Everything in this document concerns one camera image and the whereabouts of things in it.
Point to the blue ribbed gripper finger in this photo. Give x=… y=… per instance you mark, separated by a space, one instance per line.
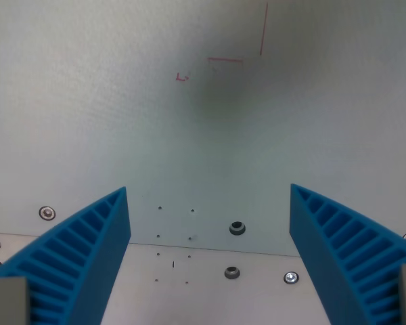
x=88 y=257
x=325 y=243

